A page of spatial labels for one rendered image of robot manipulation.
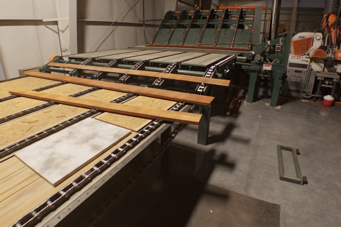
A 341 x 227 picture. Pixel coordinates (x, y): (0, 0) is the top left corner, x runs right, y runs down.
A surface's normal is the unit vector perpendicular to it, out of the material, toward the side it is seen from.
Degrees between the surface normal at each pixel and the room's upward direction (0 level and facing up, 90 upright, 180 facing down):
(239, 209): 0
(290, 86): 90
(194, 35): 46
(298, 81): 90
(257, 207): 0
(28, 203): 0
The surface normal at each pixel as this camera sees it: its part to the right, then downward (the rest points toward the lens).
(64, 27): -0.47, 0.30
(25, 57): 0.89, 0.14
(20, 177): 0.00, -0.94
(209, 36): -0.34, -0.43
